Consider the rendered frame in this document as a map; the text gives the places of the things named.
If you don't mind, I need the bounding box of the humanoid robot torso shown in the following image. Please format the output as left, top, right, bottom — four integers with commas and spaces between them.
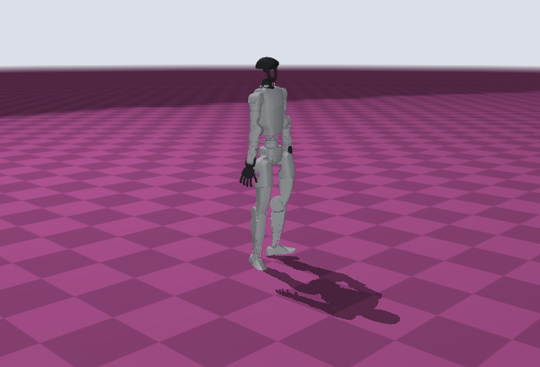
254, 83, 284, 165

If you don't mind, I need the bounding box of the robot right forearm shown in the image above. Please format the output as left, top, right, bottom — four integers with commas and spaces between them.
246, 125, 261, 165

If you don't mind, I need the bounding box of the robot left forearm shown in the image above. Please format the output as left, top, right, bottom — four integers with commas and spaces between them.
281, 123, 293, 152

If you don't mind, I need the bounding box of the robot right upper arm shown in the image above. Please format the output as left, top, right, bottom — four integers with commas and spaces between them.
248, 91, 264, 136

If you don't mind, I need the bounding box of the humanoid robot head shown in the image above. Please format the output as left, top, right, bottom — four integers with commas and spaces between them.
256, 57, 279, 89

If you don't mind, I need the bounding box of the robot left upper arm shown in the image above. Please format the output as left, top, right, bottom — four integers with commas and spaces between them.
281, 88, 291, 127

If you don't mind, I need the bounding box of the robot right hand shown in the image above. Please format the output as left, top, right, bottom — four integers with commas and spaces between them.
240, 157, 257, 187

